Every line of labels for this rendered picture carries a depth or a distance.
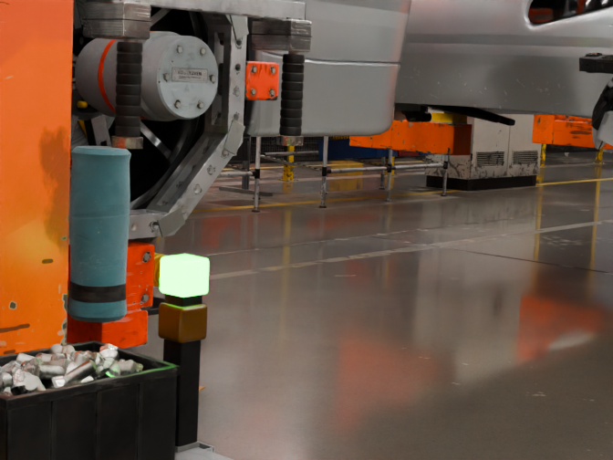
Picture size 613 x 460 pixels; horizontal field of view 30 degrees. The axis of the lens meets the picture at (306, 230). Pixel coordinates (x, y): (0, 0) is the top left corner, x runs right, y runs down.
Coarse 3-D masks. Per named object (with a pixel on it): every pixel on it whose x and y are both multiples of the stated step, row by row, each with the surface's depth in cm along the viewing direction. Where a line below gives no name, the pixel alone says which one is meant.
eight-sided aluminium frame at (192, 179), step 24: (216, 24) 204; (240, 24) 202; (216, 48) 205; (240, 48) 204; (240, 72) 204; (216, 96) 206; (240, 96) 205; (216, 120) 207; (240, 120) 206; (216, 144) 203; (240, 144) 207; (192, 168) 206; (216, 168) 203; (168, 192) 200; (192, 192) 199; (144, 216) 192; (168, 216) 195
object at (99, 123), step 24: (168, 24) 210; (192, 24) 206; (72, 48) 194; (72, 96) 195; (72, 120) 191; (96, 120) 195; (144, 120) 217; (192, 120) 209; (96, 144) 195; (144, 144) 214; (168, 144) 210; (144, 168) 209; (168, 168) 206; (144, 192) 203
